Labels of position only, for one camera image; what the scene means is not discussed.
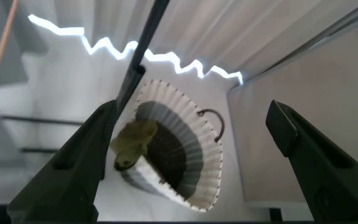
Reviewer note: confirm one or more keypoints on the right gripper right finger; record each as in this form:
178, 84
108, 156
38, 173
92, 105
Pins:
331, 174

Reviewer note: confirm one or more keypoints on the white curtain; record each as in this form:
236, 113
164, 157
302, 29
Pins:
228, 28

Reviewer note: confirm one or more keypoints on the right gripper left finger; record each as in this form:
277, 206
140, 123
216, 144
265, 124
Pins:
70, 174

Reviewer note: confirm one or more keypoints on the green garment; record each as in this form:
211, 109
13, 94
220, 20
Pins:
134, 140

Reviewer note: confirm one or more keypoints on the white laundry basket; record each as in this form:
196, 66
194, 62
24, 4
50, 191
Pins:
204, 149

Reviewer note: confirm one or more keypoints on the black clothes rack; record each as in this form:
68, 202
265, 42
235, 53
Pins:
145, 43

